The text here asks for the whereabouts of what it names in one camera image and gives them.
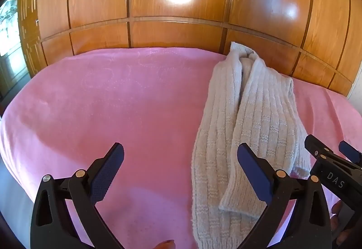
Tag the glass window pane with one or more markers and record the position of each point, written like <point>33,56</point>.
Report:
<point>8,25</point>

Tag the person's right hand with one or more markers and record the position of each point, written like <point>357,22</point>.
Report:
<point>340,220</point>

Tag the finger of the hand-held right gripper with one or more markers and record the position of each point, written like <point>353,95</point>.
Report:
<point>316,147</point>
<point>350,151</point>

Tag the white knitted garment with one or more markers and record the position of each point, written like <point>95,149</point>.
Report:
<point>249,124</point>

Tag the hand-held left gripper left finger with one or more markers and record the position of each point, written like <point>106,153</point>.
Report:
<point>109,171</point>

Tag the pink blanket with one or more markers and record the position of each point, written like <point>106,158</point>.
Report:
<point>127,113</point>

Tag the wooden wardrobe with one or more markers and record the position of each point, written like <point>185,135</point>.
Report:
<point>198,2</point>

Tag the carved wooden door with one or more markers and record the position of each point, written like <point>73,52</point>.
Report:
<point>28,25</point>

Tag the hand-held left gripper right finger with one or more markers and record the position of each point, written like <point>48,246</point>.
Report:
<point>254,172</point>

